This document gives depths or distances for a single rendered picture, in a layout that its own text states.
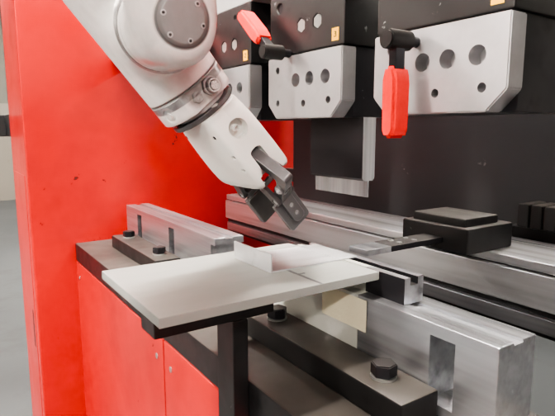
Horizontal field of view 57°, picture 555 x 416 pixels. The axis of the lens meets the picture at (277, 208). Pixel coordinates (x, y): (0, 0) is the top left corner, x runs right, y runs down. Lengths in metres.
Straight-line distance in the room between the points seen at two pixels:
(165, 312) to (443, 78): 0.32
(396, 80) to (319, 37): 0.17
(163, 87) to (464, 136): 0.77
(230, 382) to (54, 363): 0.92
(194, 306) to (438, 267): 0.48
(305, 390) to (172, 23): 0.40
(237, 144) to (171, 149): 0.93
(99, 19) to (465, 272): 0.61
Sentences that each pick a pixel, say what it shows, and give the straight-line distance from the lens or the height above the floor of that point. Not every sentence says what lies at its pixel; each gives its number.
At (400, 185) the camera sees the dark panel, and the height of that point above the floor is 1.03.
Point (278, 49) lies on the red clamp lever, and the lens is 0.65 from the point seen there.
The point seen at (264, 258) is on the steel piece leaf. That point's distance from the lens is 0.58.
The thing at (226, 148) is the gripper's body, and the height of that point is 1.14.
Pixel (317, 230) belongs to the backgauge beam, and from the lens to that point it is 1.07.
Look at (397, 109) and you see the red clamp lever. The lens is 0.48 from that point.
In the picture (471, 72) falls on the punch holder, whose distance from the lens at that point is 0.47.
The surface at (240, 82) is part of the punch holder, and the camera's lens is 0.78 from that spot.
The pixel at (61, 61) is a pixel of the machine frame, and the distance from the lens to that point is 1.38.
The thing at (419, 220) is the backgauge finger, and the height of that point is 1.02.
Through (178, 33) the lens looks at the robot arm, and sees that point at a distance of 0.43.
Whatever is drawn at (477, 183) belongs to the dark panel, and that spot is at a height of 1.05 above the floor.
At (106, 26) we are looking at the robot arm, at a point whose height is 1.25.
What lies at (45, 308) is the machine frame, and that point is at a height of 0.72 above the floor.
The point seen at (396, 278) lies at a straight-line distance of 0.58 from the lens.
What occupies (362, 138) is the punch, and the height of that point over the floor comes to 1.15.
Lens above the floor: 1.16
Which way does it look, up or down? 9 degrees down
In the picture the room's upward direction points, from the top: straight up
